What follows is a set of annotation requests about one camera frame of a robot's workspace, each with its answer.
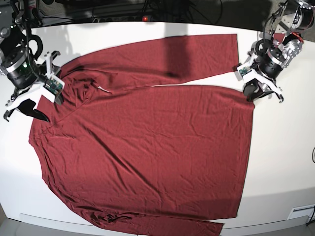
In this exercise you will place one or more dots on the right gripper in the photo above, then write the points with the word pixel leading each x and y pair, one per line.
pixel 23 99

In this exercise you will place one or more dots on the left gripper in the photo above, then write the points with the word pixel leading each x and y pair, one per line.
pixel 262 78

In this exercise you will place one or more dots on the dark red long-sleeve shirt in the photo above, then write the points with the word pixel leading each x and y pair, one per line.
pixel 135 148

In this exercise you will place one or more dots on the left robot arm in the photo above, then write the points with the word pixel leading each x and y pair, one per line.
pixel 296 16

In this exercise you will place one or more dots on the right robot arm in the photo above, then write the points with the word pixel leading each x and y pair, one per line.
pixel 19 52

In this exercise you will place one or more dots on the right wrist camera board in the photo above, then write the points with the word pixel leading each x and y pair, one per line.
pixel 54 86

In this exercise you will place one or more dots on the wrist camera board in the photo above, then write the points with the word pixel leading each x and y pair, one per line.
pixel 242 71
pixel 54 86

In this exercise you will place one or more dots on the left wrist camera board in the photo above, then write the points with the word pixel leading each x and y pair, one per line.
pixel 242 71

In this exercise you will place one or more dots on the black power strip red switch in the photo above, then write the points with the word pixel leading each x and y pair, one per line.
pixel 132 18

